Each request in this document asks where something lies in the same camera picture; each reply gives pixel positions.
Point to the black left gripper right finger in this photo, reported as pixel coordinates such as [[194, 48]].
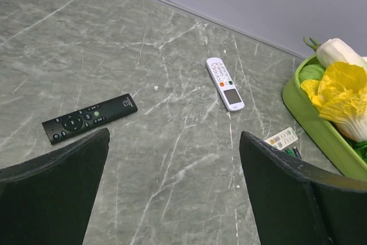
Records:
[[295, 202]]

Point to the black remote control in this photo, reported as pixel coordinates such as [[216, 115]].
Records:
[[83, 120]]

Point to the white radish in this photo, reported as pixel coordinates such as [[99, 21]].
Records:
[[335, 50]]

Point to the white remote with screen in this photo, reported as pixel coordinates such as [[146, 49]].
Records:
[[224, 84]]

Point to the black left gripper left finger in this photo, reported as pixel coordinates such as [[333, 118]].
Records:
[[49, 199]]

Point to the yellow napa cabbage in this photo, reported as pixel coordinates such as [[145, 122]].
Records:
[[340, 97]]

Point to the black battery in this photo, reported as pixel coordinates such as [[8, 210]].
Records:
[[296, 152]]

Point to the green plastic tray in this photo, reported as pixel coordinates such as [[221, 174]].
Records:
[[323, 133]]

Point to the small white button remote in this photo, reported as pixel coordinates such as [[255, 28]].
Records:
[[282, 139]]

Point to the green round vegetable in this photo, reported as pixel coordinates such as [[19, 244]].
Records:
[[311, 72]]

